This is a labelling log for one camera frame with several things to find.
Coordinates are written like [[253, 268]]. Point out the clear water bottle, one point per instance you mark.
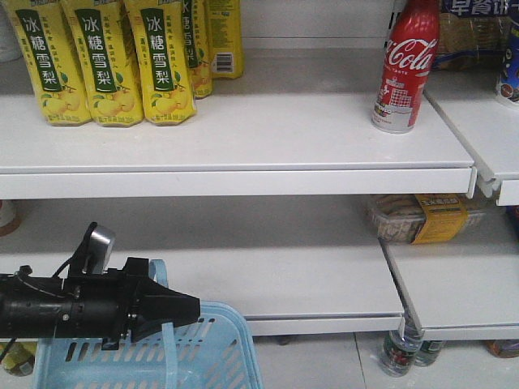
[[399, 350]]

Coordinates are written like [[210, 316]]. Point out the white store shelving unit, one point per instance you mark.
[[258, 199]]

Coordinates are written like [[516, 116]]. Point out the packaged bread yellow label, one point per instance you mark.
[[423, 218]]

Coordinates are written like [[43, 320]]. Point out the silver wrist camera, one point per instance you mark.
[[92, 255]]

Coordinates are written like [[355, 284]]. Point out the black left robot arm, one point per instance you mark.
[[30, 306]]

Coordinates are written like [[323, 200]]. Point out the light blue plastic basket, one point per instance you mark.
[[215, 351]]

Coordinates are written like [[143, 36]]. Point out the yellow pear drink bottle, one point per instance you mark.
[[50, 55], [106, 50], [167, 89]]

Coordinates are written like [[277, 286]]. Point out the red aluminium coke bottle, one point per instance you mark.
[[408, 60]]

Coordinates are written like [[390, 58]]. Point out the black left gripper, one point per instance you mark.
[[116, 303]]

